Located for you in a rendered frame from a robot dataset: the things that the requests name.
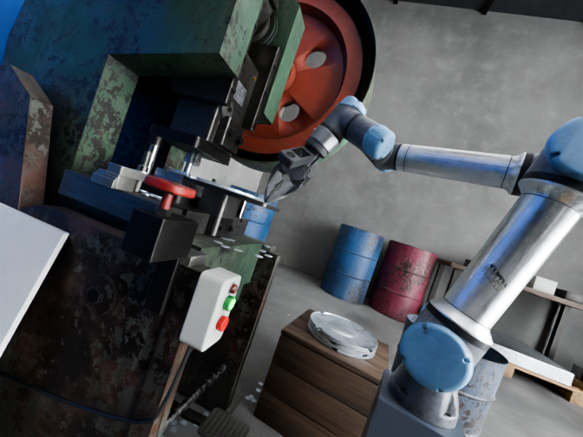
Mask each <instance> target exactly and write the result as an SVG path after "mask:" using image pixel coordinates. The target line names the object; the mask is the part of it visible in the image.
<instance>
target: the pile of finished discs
mask: <svg viewBox="0 0 583 437"><path fill-rule="evenodd" d="M308 329H309V331H310V332H311V333H312V334H313V336H315V337H316V338H317V339H318V340H319V341H320V342H321V343H323V344H324V345H326V346H327V347H329V348H331V349H333V348H335V350H336V351H337V352H339V353H341V354H344V355H347V356H351V357H354V358H358V359H370V358H372V357H373V356H374V355H375V353H376V350H377V345H378V342H377V339H376V338H375V337H374V336H373V335H372V334H371V333H370V332H369V331H368V330H367V331H365V330H364V329H363V327H361V326H360V325H358V324H356V323H354V322H352V321H351V320H349V319H346V318H344V317H341V316H338V315H335V314H331V313H328V312H324V313H320V311H317V312H313V313H311V317H310V319H309V322H308ZM361 329H362V330H361ZM363 330H364V331H363ZM332 347H333V348H332Z"/></svg>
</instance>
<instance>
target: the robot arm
mask: <svg viewBox="0 0 583 437"><path fill-rule="evenodd" d="M365 115H366V109H365V107H364V105H363V103H362V102H361V101H359V100H358V99H357V98H356V97H354V96H346V97H345V98H344V99H343V100H342V101H341V102H340V103H339V104H337V105H336V106H335V107H334V109H333V110H332V111H331V112H330V114H329V115H328V116H327V117H326V118H325V119H324V120H323V121H322V122H321V124H320V125H319V126H318V127H317V128H314V129H313V131H314V132H313V133H312V134H311V135H310V138H308V139H307V140H306V141H305V142H306V144H307V145H308V146H309V147H308V148H306V147H305V146H302V147H294V148H291V149H286V150H282V151H280V152H279V154H278V157H277V159H278V160H279V161H280V162H279V163H278V164H277V165H276V166H275V167H274V168H273V169H272V172H271V175H270V178H269V179H268V183H267V186H266V189H265V196H264V201H265V202H266V203H272V202H275V201H277V200H279V199H283V198H284V197H285V196H286V195H288V194H291V193H293V192H296V191H297V190H298V189H299V188H300V187H301V188H302V187H303V186H304V185H305V184H306V183H307V182H308V181H309V180H310V179H311V178H312V176H313V173H312V171H311V169H312V168H313V167H314V166H315V165H316V164H317V163H318V162H319V161H320V160H321V159H324V158H325V157H326V156H327V154H330V153H331V152H332V151H333V150H334V149H335V148H336V147H337V146H338V144H339V143H340V142H341V141H342V140H343V139H346V140H347V141H349V142H350V143H351V144H352V145H354V146H355V147H357V148H359V149H360V150H361V151H362V153H363V154H364V155H365V156H366V157H367V158H368V159H369V160H370V162H371V163H372V165H373V166H374V167H375V168H376V169H378V170H379V171H381V172H385V173H387V172H390V171H393V170H395V171H400V172H405V173H414V174H420V175H425V176H430V177H436V178H441V179H450V180H455V181H461V182H466V183H471V184H477V185H482V186H491V187H496V188H501V189H505V190H506V191H507V192H508V194H510V195H514V196H520V197H519V198H518V199H517V200H516V202H515V203H514V205H513V206H512V207H511V209H510V210H509V211H508V213H507V214H506V216H505V217H504V218H503V220H502V221H501V222H500V224H498V225H497V227H496V228H495V230H494V231H493V232H492V234H491V235H490V236H489V238H488V239H487V241H486V242H485V243H484V245H483V246H482V247H481V249H480V250H479V251H478V252H477V253H476V255H475V256H474V258H473V259H472V260H471V262H470V263H469V264H468V266H467V267H466V269H465V270H464V271H463V273H462V274H461V275H460V276H459V277H458V278H457V280H456V281H455V283H454V284H453V285H452V287H451V288H450V289H449V291H448V292H447V294H446V295H445V296H444V297H443V298H438V299H431V300H430V301H429V302H428V303H425V304H424V305H423V308H422V309H421V314H420V315H419V316H418V318H417V319H416V320H415V321H414V322H413V324H412V325H410V326H409V327H408V328H407V329H406V330H405V331H404V332H403V334H402V337H401V342H400V356H401V359H402V363H401V364H400V365H399V366H398V367H397V368H396V370H395V371H394V372H393V373H392V375H391V376H390V380H389V382H388V388H389V391H390V393H391V394H392V395H393V397H394V398H395V399H396V400H397V401H398V402H399V403H400V404H401V405H402V406H403V407H404V408H405V409H407V410H408V411H409V412H411V413H412V414H413V415H414V416H416V417H417V418H419V419H421V420H423V421H425V422H427V423H429V424H430V425H433V426H435V427H439V428H444V429H452V428H454V427H455V425H456V423H457V420H458V417H459V404H458V390H459V389H461V388H463V387H464V386H465V385H466V384H467V383H468V382H469V381H470V379H471V377H472V375H473V371H474V366H475V365H476V364H477V363H478V362H479V361H480V360H481V358H482V357H483V356H484V355H485V353H486V352H487V351H488V349H489V348H490V347H491V346H492V344H493V342H492V338H491V335H490V329H491V328H492V327H493V326H494V324H495V323H496V322H497V320H498V319H499V318H500V317H501V315H502V314H503V313H504V311H505V310H506V309H507V308H508V306H509V305H510V304H511V303H512V302H513V301H514V300H515V298H516V297H517V296H518V295H519V293H520V292H521V291H522V290H523V288H524V287H525V286H526V285H527V283H528V282H529V281H530V279H531V278H532V277H533V276H534V274H535V273H536V272H537V271H538V269H539V268H540V267H541V266H542V265H543V264H544V263H545V261H546V260H547V259H548V257H549V256H550V255H551V254H552V253H553V251H554V250H555V249H556V247H557V246H558V245H559V244H560V242H561V241H562V240H563V238H564V237H565V236H566V235H567V234H568V233H569V232H570V231H571V229H572V228H573V227H574V225H575V224H576V223H577V222H578V220H579V219H580V218H582V217H583V115H582V116H580V117H577V118H574V119H572V120H570V121H568V122H566V123H564V124H563V125H561V126H560V127H559V128H557V129H556V130H555V131H554V132H553V133H552V134H551V135H550V136H549V137H548V138H547V141H546V143H545V146H544V148H543V149H542V151H541V152H540V153H522V154H520V155H517V156H512V155H504V154H496V153H481V152H472V151H464V150H456V149H448V148H440V147H425V146H417V145H409V144H401V143H395V138H396V136H395V134H394V133H393V132H392V131H390V130H389V129H388V128H387V127H386V126H384V125H381V124H379V123H377V122H375V121H374V120H372V119H370V118H368V117H367V116H365ZM284 175H287V176H288V177H290V181H291V182H288V181H285V182H284V183H283V184H282V185H281V187H280V188H279V189H278V190H277V191H275V189H276V188H277V187H278V184H281V183H282V182H283V180H284V179H283V177H284ZM307 177H308V178H307ZM306 178H307V179H306ZM273 191H275V193H274V194H273V195H272V196H271V193H272V192H273Z"/></svg>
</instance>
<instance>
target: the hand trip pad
mask: <svg viewBox="0 0 583 437"><path fill-rule="evenodd" d="M144 183H145V184H146V185H149V186H152V187H155V188H158V189H161V190H162V191H165V192H164V193H163V195H162V198H161V201H160V205H159V207H160V208H163V209H166V210H169V209H170V206H171V204H172V201H173V198H174V195H179V196H182V197H186V198H190V199H194V197H195V194H196V191H195V190H194V189H193V188H190V187H187V186H183V185H180V184H177V183H175V182H173V181H170V180H167V179H162V178H159V177H156V176H153V175H150V174H149V175H147V176H146V177H145V179H144Z"/></svg>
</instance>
